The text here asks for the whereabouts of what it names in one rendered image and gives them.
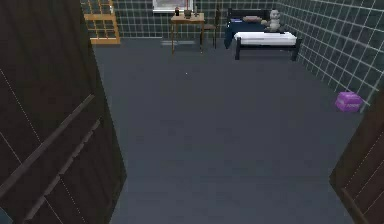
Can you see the dark brown wooden chair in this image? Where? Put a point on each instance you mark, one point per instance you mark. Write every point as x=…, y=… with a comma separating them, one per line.
x=213, y=26

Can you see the brown wooden table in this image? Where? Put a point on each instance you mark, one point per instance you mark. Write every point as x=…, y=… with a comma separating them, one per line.
x=187, y=19

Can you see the dark cup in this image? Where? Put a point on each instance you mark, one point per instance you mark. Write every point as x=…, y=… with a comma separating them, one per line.
x=188, y=13

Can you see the blue book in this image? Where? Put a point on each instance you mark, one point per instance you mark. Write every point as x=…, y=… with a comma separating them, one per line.
x=236, y=20

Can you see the dark small bottle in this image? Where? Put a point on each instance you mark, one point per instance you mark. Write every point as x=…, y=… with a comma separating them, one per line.
x=177, y=11

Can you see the black bed white mattress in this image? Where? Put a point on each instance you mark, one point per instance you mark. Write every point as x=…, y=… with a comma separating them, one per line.
x=265, y=38

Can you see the white framed window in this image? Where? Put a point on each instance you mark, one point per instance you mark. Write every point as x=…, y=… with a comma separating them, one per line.
x=171, y=4

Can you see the brown pillow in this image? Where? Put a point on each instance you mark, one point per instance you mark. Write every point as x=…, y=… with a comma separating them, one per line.
x=252, y=19

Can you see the grey teddy bear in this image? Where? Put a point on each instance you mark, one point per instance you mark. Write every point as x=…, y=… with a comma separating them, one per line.
x=274, y=20

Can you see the dark brown wooden cupboard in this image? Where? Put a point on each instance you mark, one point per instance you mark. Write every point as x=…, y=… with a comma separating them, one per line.
x=50, y=110

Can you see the purple box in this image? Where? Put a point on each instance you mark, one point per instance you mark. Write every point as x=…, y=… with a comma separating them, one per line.
x=348, y=101

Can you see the dark brown wooden door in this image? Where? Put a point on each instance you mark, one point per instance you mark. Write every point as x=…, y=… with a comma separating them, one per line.
x=365, y=173

